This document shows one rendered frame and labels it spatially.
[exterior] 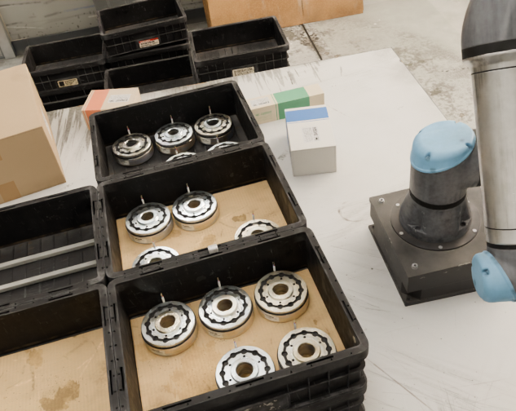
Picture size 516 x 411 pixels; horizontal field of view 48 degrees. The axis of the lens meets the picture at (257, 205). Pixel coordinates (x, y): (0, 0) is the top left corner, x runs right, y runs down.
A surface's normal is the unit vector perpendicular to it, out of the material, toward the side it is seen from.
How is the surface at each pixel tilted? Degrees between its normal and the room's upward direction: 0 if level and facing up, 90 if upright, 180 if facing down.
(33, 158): 90
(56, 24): 90
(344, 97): 0
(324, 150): 90
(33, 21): 90
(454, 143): 10
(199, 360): 0
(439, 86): 0
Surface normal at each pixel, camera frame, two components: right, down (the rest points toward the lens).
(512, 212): -0.30, 0.17
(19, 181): 0.40, 0.59
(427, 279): 0.18, 0.66
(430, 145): -0.26, -0.69
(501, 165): -0.58, 0.18
